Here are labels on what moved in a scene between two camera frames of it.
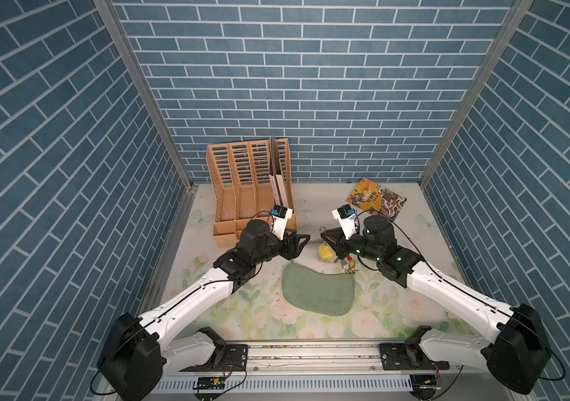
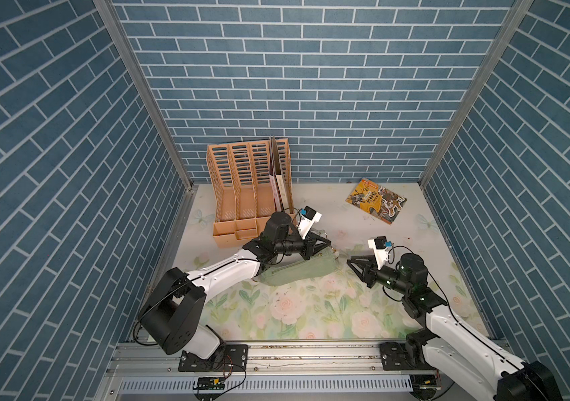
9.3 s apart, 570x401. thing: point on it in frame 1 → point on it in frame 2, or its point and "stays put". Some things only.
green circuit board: [211, 383] stays put
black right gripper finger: [332, 236] → [357, 264]
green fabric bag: [323, 294] → [321, 264]
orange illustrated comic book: [374, 196] stays put
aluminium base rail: [316, 359] stays put
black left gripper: [293, 251] → [307, 246]
